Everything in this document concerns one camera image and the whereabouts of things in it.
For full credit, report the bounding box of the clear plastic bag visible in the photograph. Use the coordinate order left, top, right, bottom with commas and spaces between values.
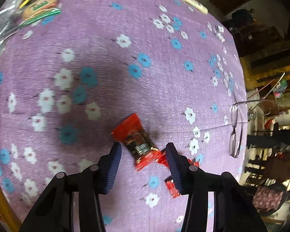
0, 0, 23, 56

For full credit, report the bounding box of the purple floral tablecloth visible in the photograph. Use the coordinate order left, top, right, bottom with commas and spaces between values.
0, 0, 247, 221

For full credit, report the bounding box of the round biscuit green packet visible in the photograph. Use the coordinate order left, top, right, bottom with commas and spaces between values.
18, 0, 61, 28

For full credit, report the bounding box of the yellow tray with white bottom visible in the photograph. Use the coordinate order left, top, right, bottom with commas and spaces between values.
0, 187, 22, 232

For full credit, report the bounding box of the red black candy packet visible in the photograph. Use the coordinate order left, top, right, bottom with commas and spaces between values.
112, 113, 169, 171

